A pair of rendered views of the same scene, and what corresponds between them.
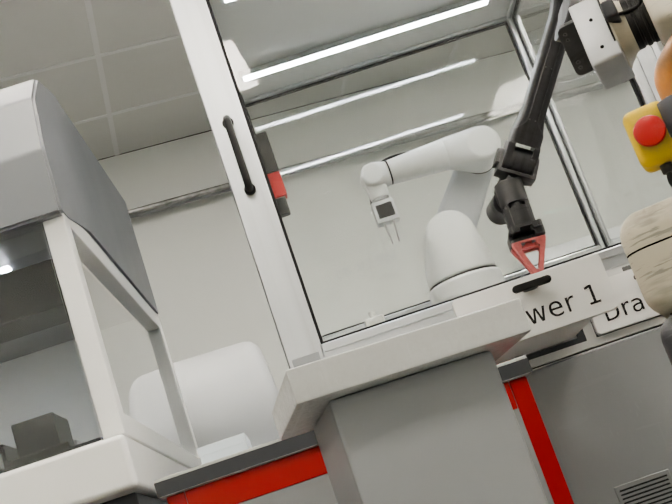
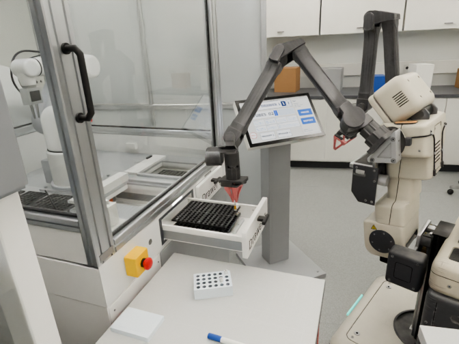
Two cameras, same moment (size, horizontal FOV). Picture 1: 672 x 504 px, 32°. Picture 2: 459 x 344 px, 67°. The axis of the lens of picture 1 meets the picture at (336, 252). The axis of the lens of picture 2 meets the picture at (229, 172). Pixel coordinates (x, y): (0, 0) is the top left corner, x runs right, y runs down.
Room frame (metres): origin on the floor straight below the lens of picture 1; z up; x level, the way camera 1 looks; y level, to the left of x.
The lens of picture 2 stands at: (1.73, 0.77, 1.53)
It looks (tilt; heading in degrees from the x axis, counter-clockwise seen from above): 21 degrees down; 294
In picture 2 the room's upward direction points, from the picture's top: 3 degrees counter-clockwise
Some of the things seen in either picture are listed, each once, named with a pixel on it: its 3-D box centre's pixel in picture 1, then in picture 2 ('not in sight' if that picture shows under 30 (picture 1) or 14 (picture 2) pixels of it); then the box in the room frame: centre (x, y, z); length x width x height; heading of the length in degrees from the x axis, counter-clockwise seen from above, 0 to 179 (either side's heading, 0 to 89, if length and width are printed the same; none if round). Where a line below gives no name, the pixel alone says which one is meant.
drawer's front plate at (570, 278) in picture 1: (534, 304); (255, 225); (2.13, -0.32, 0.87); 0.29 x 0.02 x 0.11; 94
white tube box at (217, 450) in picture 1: (228, 457); not in sight; (2.08, 0.30, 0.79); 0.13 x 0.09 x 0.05; 5
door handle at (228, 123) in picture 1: (237, 152); (80, 84); (2.41, 0.13, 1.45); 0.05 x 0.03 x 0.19; 4
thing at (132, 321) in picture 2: not in sight; (137, 323); (2.33, 0.17, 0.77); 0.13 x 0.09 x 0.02; 3
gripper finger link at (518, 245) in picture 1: (531, 256); (232, 190); (2.24, -0.36, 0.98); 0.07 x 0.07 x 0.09; 0
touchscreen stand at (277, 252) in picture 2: not in sight; (279, 201); (2.30, -1.26, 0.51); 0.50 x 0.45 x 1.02; 136
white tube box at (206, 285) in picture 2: not in sight; (212, 284); (2.19, -0.06, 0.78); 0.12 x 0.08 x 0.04; 30
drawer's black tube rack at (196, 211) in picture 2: not in sight; (207, 220); (2.33, -0.30, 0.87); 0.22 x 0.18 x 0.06; 4
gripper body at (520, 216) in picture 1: (520, 222); (233, 173); (2.24, -0.36, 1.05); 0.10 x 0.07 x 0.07; 0
